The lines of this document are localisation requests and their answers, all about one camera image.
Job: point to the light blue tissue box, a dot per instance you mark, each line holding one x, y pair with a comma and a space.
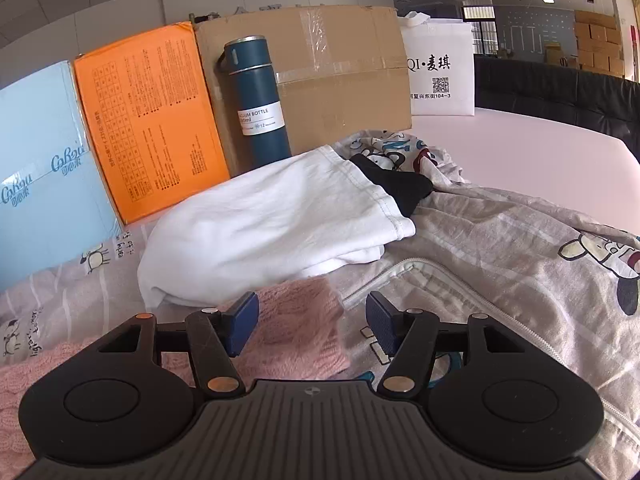
54, 204

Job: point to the black sofa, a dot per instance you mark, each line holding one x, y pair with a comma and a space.
601, 103

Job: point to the pink knitted sweater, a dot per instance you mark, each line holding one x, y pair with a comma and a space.
295, 338

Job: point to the dark blue vacuum bottle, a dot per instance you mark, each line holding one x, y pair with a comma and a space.
246, 62

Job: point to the white folded garment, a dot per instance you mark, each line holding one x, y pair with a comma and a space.
301, 217

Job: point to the white tote bag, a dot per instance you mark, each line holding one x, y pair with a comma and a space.
440, 61

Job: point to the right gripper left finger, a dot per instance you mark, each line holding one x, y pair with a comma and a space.
215, 337

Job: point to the stacked cardboard boxes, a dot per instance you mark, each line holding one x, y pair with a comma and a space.
599, 46

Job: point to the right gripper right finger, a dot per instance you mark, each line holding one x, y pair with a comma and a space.
409, 339

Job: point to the black sock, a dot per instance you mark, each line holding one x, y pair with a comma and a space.
406, 188

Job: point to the cartoon print storage bag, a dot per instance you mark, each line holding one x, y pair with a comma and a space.
536, 372

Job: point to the orange printed box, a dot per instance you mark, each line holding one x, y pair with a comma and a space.
150, 121

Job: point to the brown cardboard box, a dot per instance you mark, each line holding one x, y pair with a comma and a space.
339, 70

